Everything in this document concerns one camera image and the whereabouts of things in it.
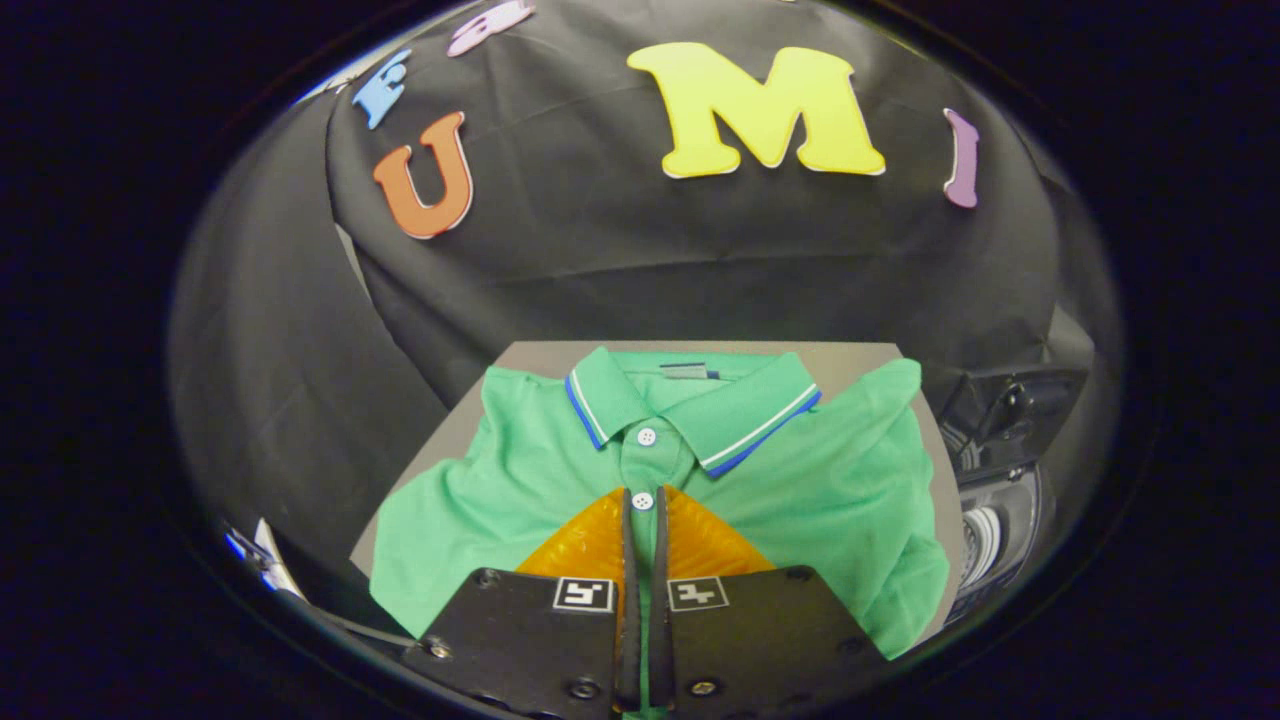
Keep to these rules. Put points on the green polo shirt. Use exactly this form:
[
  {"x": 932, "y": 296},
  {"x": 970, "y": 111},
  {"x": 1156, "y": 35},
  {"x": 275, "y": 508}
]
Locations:
[{"x": 840, "y": 490}]

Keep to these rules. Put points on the dark grey washing machine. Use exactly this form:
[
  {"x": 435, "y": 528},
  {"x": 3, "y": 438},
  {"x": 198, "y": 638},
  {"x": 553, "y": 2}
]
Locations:
[{"x": 1000, "y": 530}]

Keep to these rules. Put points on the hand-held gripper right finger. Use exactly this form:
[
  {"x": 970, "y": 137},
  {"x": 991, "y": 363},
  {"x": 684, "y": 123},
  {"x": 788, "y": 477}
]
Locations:
[{"x": 660, "y": 600}]

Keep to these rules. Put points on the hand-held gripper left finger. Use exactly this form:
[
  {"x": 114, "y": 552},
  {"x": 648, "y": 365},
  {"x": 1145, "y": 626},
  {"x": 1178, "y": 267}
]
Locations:
[{"x": 630, "y": 600}]

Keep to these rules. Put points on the blue and white edge object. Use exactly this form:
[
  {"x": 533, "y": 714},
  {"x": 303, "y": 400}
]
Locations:
[{"x": 265, "y": 555}]

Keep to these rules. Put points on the grey cabinet with dark top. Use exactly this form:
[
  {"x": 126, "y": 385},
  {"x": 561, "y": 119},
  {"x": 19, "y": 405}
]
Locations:
[{"x": 540, "y": 358}]

